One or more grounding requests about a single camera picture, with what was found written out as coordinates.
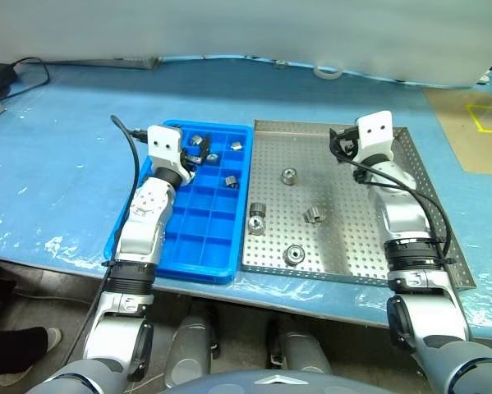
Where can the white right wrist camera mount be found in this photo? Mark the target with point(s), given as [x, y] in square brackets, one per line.
[377, 131]

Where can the perforated metal tray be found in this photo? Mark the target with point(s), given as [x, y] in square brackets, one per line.
[340, 230]

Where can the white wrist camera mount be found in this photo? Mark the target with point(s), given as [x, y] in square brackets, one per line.
[163, 143]
[377, 131]

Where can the person's grey shoe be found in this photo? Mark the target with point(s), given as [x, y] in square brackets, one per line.
[24, 369]

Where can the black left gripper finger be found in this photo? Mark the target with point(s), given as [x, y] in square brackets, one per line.
[205, 143]
[203, 159]

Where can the brown cardboard mat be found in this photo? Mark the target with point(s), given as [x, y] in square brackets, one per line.
[451, 135]

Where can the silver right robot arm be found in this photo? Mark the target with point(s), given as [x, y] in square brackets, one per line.
[406, 213]

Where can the grey robot torso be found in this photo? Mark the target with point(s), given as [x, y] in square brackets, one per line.
[278, 383]

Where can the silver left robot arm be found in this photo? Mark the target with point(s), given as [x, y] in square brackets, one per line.
[143, 242]

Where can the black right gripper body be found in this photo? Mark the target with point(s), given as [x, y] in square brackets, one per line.
[348, 143]

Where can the small metal part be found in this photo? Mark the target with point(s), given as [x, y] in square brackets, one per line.
[280, 64]

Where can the grey rounded robot leg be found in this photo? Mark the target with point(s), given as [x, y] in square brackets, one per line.
[303, 353]
[190, 349]

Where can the person's black trouser leg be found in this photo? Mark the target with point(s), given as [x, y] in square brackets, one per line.
[11, 349]

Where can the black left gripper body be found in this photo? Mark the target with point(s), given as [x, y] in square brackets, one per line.
[188, 159]

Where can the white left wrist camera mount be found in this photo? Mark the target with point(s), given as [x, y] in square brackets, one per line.
[163, 143]

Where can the blue compartment tray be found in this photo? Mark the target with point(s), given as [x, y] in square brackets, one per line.
[212, 246]

